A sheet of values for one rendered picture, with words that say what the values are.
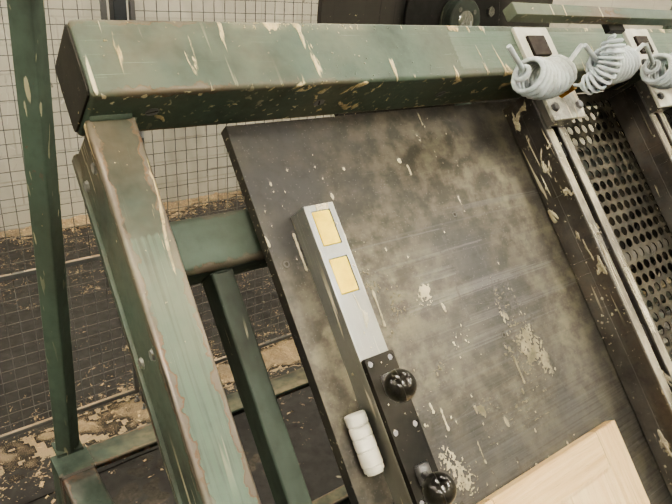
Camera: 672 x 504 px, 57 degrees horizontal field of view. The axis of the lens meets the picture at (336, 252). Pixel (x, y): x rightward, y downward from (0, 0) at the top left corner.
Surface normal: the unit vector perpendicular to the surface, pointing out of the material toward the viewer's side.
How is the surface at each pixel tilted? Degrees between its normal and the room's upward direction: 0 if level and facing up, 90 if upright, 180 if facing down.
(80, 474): 0
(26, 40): 97
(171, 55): 50
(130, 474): 0
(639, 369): 90
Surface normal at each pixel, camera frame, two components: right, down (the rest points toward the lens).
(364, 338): 0.50, -0.33
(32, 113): -0.15, 0.49
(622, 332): -0.80, 0.20
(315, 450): 0.05, -0.92
